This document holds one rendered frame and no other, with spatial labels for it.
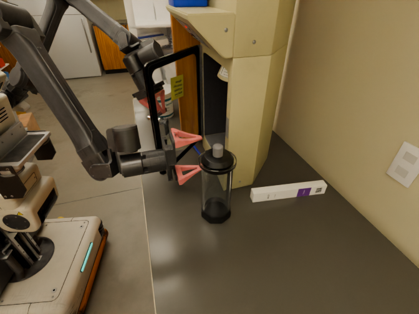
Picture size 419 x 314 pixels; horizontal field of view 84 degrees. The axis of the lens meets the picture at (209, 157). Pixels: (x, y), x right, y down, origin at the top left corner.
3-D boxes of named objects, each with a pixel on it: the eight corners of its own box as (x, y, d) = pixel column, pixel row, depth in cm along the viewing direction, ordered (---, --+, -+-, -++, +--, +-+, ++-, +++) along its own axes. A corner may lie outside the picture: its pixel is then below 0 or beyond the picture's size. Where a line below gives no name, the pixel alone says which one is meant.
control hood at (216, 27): (199, 37, 84) (199, 4, 78) (233, 58, 59) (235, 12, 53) (168, 38, 81) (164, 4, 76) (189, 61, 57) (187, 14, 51)
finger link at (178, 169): (205, 159, 60) (169, 166, 57) (206, 180, 64) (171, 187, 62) (198, 146, 65) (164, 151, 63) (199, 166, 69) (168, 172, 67)
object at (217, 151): (232, 155, 71) (233, 136, 67) (234, 175, 63) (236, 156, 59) (201, 155, 70) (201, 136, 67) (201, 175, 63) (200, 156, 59)
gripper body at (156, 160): (172, 148, 55) (139, 153, 53) (175, 180, 61) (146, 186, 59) (168, 134, 60) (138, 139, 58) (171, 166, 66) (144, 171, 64)
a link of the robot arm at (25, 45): (15, 21, 56) (-36, 9, 46) (30, 7, 55) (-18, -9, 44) (114, 171, 66) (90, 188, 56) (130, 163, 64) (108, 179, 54)
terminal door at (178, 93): (201, 138, 108) (199, 43, 84) (161, 177, 86) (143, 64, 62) (199, 137, 108) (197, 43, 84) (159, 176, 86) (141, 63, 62)
